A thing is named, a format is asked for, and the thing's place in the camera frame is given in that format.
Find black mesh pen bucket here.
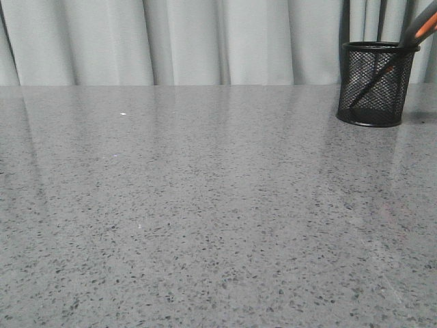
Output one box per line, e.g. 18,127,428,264
336,42,420,127

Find grey orange handled scissors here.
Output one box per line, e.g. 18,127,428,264
351,1,436,106

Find grey pleated curtain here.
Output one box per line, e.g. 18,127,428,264
1,1,427,86

